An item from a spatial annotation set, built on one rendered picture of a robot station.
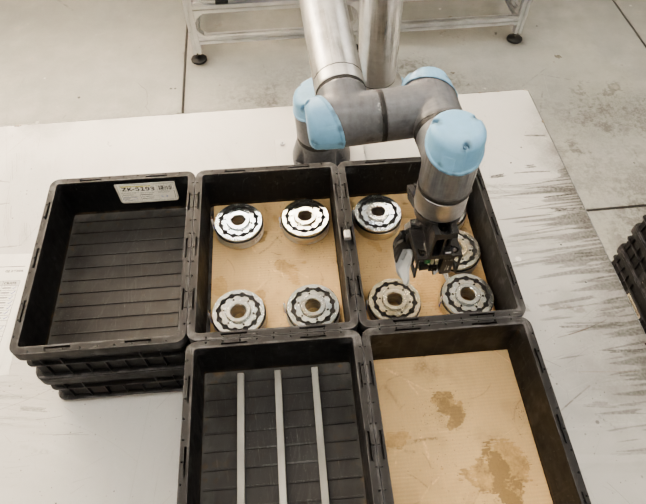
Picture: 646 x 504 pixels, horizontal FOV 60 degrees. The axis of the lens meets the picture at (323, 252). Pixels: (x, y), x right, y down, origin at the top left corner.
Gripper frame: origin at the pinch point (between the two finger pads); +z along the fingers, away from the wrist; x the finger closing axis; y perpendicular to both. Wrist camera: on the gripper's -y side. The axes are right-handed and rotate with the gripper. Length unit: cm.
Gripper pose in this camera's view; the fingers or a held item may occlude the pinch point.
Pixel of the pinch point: (417, 268)
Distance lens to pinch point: 102.5
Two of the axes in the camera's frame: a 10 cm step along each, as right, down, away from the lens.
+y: 1.3, 8.1, -5.7
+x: 9.9, -1.1, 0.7
